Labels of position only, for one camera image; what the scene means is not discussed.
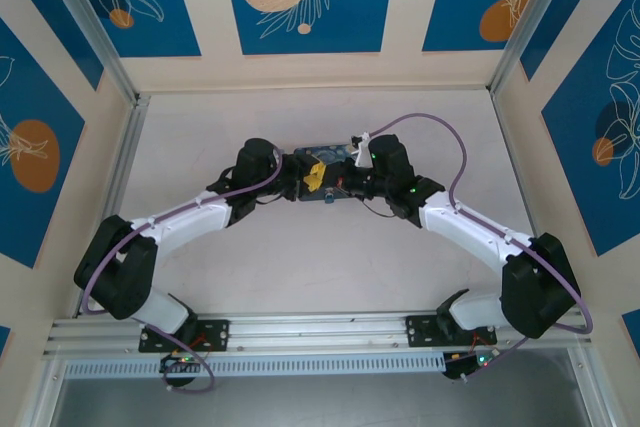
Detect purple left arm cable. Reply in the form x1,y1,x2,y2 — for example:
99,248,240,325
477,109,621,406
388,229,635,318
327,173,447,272
82,146,286,393

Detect aluminium left frame post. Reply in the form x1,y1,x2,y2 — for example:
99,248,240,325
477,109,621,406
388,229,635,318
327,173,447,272
37,0,151,108

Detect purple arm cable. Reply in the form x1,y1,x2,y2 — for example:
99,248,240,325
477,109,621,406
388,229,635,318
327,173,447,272
82,146,286,393
367,113,595,383

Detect aluminium cross rail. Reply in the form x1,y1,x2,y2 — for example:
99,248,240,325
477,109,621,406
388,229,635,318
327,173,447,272
42,309,594,357

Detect aluminium right frame post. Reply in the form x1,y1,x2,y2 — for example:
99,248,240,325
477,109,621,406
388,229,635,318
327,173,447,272
487,0,581,98

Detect blue poster white lily outline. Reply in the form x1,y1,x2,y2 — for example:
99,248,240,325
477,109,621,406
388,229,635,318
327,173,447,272
541,0,640,258

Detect blue poster white flower outline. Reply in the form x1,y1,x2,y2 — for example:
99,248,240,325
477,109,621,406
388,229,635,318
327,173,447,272
52,0,202,59

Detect red right base wire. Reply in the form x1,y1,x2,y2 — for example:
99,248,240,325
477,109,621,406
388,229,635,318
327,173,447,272
469,330,497,352

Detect starry night painted tin box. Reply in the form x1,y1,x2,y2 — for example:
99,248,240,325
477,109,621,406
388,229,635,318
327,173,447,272
293,145,362,203

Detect aluminium frame post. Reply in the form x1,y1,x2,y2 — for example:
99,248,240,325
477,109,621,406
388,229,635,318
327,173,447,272
487,0,581,98
37,0,151,108

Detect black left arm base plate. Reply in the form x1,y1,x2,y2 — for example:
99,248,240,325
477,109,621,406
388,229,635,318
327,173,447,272
138,319,231,353

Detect blue poster orange oval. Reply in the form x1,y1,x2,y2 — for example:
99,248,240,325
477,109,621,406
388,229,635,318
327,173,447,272
0,16,86,269

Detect aluminium side rail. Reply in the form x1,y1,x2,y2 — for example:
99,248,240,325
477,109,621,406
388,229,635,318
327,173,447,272
74,96,151,318

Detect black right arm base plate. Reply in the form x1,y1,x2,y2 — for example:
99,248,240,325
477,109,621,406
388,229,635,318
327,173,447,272
405,314,499,348

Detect grey slotted cable duct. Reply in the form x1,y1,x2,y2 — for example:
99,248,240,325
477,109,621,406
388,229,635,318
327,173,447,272
62,352,449,379

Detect blue poster large beige circle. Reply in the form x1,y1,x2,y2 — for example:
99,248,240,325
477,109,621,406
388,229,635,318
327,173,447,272
221,0,399,56

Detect grey metal sheet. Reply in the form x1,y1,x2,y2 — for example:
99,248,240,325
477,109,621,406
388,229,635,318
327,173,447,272
49,346,591,427

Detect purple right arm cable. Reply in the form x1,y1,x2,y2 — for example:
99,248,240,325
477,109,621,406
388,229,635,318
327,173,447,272
367,113,595,383

